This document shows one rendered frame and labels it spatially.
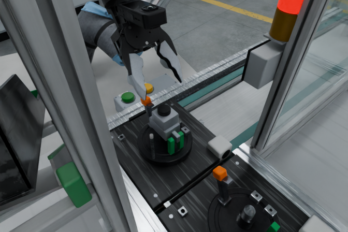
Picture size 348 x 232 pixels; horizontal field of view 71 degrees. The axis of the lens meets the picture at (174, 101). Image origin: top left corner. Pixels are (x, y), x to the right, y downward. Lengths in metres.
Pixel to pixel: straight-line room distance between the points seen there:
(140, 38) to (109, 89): 0.53
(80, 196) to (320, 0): 0.40
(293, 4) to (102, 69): 0.83
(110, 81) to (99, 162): 0.86
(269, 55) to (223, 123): 0.35
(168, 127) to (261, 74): 0.23
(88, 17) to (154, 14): 0.56
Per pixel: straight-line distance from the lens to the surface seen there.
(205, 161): 0.61
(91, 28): 0.95
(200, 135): 0.65
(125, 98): 0.76
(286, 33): 0.47
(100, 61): 1.15
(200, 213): 0.55
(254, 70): 0.48
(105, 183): 0.18
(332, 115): 1.01
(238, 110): 0.82
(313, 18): 0.45
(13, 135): 0.21
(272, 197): 0.60
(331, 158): 0.88
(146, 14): 0.41
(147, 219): 0.56
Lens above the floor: 1.48
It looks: 44 degrees down
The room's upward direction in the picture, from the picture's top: straight up
